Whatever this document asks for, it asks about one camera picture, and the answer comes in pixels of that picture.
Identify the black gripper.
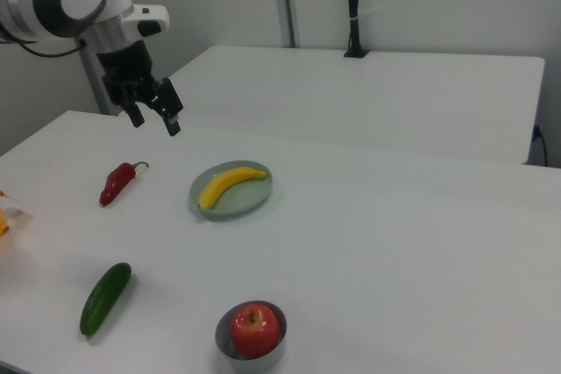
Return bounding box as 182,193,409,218
96,39,185,138

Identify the yellow banana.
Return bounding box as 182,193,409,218
197,166,268,210

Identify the green plastic plate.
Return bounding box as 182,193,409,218
188,159,273,222

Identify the red chili pepper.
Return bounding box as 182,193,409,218
99,161,151,208

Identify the plush toy paper tag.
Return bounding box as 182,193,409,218
0,189,34,229

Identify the green cucumber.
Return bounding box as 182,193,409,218
79,262,133,336

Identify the white side table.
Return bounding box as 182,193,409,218
166,44,547,166

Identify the small metal bowl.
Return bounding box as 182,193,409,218
214,300,288,370

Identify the red apple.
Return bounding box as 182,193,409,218
231,302,281,360

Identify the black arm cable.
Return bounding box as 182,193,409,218
0,30,88,59

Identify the black camera pole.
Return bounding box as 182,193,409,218
343,0,372,60

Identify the black power cable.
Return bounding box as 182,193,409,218
532,123,550,168

